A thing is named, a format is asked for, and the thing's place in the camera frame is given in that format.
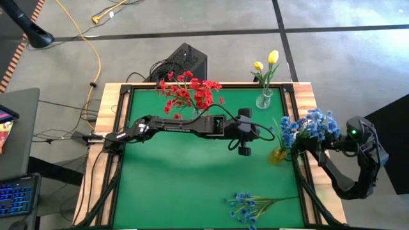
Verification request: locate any black computer tower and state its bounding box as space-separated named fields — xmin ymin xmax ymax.
xmin=145 ymin=42 xmax=208 ymax=83

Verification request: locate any green table mat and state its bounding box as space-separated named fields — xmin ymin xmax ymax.
xmin=113 ymin=88 xmax=306 ymax=229

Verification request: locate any black cable bundle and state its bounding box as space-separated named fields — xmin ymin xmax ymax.
xmin=126 ymin=59 xmax=180 ymax=87

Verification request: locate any yellow artificial tulip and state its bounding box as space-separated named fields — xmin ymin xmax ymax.
xmin=251 ymin=61 xmax=271 ymax=96
xmin=264 ymin=49 xmax=281 ymax=96

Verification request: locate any tablet device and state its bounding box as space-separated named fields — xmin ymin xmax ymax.
xmin=0 ymin=104 xmax=20 ymax=124

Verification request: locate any black computer mouse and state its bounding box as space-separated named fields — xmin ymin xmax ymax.
xmin=6 ymin=220 xmax=29 ymax=230

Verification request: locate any grey desk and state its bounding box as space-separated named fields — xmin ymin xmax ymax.
xmin=0 ymin=87 xmax=41 ymax=181

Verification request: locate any black stand leg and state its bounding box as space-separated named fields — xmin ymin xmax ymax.
xmin=0 ymin=0 xmax=56 ymax=49

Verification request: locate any colourful snack packet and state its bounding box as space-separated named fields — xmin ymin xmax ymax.
xmin=0 ymin=120 xmax=15 ymax=155

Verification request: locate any backlit computer keyboard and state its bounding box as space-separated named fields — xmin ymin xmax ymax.
xmin=0 ymin=174 xmax=42 ymax=219

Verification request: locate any yellow extension cord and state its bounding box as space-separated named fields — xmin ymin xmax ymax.
xmin=56 ymin=0 xmax=102 ymax=111

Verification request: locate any amber yellow glass vase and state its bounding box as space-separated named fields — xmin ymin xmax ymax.
xmin=268 ymin=147 xmax=288 ymax=165

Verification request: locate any black desk base bar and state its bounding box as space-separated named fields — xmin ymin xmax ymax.
xmin=27 ymin=156 xmax=84 ymax=187

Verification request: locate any black aluminium table frame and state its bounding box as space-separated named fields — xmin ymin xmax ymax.
xmin=95 ymin=83 xmax=344 ymax=230

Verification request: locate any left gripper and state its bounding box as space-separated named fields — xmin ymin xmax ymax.
xmin=225 ymin=108 xmax=260 ymax=157

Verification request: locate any yellow plug cord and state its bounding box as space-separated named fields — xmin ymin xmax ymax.
xmin=91 ymin=0 xmax=128 ymax=25

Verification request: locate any orange striped mat edge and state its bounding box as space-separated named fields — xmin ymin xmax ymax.
xmin=0 ymin=0 xmax=46 ymax=93

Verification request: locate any clear bulbous glass vase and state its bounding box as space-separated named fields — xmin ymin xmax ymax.
xmin=256 ymin=88 xmax=275 ymax=110

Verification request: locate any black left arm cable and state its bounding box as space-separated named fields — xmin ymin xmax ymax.
xmin=185 ymin=102 xmax=276 ymax=151

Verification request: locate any black cabinet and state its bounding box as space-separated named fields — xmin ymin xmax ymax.
xmin=362 ymin=94 xmax=409 ymax=196

